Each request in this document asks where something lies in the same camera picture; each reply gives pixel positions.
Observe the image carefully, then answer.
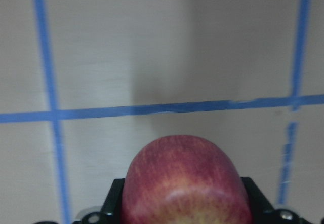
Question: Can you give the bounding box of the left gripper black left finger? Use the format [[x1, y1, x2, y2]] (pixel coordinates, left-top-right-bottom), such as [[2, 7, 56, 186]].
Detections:
[[101, 178, 125, 223]]

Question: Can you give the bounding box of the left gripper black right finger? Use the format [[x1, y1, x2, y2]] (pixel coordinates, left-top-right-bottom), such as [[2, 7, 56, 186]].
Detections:
[[241, 177, 274, 224]]

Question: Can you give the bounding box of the red yellow striped apple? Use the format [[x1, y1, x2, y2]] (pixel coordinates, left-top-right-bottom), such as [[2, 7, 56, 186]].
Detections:
[[120, 135, 253, 223]]

